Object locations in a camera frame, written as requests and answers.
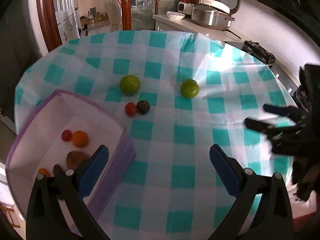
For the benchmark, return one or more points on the silver toaster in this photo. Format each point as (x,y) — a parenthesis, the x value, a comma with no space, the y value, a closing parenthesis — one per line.
(186,7)

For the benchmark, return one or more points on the teal white checkered tablecloth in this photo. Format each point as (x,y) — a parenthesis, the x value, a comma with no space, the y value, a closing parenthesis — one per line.
(175,135)

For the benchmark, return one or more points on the white rice cooker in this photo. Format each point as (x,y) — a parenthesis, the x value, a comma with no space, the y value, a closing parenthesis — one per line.
(226,0)

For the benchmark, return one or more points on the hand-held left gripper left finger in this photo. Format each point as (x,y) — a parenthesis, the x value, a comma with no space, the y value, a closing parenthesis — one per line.
(93,168)

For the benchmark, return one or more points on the purple cardboard box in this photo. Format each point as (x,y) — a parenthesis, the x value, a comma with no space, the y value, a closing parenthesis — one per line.
(50,120)

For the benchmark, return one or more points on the wooden door frame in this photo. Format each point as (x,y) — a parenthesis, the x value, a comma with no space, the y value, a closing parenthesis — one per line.
(47,12)

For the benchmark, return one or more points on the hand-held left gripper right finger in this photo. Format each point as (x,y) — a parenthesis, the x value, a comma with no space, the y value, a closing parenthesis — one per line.
(223,166)

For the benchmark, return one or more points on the orange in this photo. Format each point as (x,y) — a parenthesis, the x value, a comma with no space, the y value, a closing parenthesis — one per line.
(80,138)
(44,172)

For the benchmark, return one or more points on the dark wrinkled passion fruit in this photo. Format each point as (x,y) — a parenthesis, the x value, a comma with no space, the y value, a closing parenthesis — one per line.
(143,107)
(58,170)

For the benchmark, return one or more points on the wooden glass cabinet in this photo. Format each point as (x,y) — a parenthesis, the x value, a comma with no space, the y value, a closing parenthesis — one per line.
(150,2)

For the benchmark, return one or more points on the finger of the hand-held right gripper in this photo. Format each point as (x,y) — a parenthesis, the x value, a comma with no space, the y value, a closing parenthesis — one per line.
(280,110)
(262,127)

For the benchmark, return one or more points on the steel pot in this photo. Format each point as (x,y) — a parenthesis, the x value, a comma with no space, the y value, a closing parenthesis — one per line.
(203,15)

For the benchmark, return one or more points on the glass bowl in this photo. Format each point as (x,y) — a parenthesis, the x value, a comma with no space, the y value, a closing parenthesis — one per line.
(176,15)

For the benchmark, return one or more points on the white chair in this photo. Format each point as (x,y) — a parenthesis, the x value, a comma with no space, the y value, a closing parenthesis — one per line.
(113,12)

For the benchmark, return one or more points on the red cherry tomato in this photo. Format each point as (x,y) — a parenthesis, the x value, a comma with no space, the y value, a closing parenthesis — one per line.
(66,135)
(130,108)

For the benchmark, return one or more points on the white counter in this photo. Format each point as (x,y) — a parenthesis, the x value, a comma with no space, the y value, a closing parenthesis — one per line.
(175,25)

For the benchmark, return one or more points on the dark red apple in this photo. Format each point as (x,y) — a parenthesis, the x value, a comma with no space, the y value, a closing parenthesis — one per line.
(76,158)

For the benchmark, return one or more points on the green plum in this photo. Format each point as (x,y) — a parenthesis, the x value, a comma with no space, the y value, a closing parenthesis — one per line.
(130,85)
(190,88)

